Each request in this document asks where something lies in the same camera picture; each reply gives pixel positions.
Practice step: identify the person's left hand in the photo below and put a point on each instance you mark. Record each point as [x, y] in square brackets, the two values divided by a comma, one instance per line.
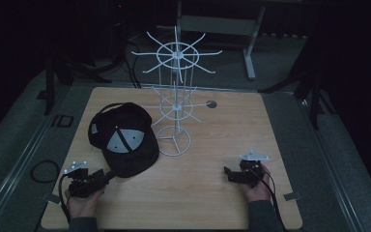
[83, 206]

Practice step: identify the black metal stand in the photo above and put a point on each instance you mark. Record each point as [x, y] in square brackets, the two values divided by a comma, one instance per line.
[312, 93]
[50, 90]

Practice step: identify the black baseball cap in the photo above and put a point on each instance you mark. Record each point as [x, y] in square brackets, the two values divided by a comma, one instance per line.
[132, 154]

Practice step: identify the grey tape strip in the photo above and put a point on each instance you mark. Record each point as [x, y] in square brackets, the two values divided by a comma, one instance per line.
[51, 197]
[292, 196]

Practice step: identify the person's right hand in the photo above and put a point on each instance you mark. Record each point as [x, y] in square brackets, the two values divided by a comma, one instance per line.
[257, 190]

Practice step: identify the white metal desk frame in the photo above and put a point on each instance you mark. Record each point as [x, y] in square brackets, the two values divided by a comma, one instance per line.
[220, 25]

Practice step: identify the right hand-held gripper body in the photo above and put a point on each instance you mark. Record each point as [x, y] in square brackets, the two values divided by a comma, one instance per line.
[250, 170]

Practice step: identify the black rectangular floor bracket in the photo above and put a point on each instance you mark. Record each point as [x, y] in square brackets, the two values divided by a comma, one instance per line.
[62, 121]

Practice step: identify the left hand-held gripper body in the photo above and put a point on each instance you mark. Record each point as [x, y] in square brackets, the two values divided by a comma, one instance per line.
[83, 183]

